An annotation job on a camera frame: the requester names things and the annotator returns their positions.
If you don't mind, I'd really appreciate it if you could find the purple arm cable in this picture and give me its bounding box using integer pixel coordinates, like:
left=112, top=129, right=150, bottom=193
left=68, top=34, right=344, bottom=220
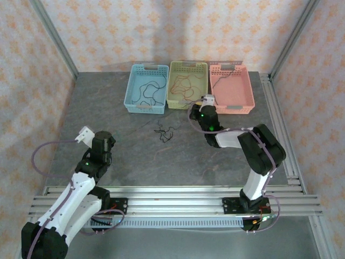
left=187, top=101, right=280, bottom=234
left=25, top=139, right=126, bottom=259

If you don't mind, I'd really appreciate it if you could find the light blue perforated plastic basket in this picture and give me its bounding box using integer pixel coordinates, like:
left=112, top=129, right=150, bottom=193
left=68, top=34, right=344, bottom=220
left=123, top=64, right=170, bottom=114

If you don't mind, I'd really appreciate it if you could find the pale green perforated plastic basket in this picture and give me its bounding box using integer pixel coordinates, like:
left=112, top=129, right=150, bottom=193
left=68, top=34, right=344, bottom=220
left=166, top=60, right=209, bottom=110

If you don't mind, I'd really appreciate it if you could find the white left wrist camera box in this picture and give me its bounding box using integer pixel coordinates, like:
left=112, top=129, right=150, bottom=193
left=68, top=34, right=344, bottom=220
left=74, top=126, right=96, bottom=144

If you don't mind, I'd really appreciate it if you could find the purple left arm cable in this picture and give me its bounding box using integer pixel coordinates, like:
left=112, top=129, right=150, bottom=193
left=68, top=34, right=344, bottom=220
left=25, top=139, right=126, bottom=259

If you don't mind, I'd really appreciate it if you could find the aluminium side rail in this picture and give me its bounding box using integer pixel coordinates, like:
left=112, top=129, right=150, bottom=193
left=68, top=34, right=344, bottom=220
left=259, top=72, right=308, bottom=195

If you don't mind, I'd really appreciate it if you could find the aluminium base rail beam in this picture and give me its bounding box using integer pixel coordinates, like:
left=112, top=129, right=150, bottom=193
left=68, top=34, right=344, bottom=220
left=28, top=185, right=324, bottom=217

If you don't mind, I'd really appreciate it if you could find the grey slotted cable duct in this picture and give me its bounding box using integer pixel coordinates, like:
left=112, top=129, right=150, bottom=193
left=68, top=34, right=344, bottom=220
left=83, top=217, right=245, bottom=229

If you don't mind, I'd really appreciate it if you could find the thin red-brown cable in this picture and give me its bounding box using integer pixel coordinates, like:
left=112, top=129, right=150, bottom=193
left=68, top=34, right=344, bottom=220
left=171, top=77, right=205, bottom=105

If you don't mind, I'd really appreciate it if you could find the small circuit board with wires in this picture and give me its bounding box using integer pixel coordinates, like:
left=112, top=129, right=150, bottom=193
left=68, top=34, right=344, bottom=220
left=252, top=214, right=277, bottom=226

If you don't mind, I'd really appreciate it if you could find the pink perforated plastic basket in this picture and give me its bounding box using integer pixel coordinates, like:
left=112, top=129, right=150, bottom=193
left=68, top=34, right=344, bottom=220
left=209, top=64, right=256, bottom=115

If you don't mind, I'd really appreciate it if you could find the aluminium frame post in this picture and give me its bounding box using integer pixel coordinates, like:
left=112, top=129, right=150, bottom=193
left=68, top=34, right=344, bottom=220
left=269, top=0, right=321, bottom=79
left=28, top=0, right=79, bottom=79

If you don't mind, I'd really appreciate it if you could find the thin orange cable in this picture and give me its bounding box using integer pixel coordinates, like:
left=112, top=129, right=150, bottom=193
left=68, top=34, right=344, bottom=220
left=175, top=75, right=199, bottom=98

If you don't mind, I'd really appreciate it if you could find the thin black cable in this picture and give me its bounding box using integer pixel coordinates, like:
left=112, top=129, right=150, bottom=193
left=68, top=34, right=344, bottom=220
left=154, top=120, right=176, bottom=143
left=139, top=88, right=160, bottom=106
left=131, top=73, right=168, bottom=105

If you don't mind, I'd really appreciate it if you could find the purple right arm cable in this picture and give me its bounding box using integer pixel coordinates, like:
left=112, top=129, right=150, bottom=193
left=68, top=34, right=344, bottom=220
left=187, top=101, right=280, bottom=234

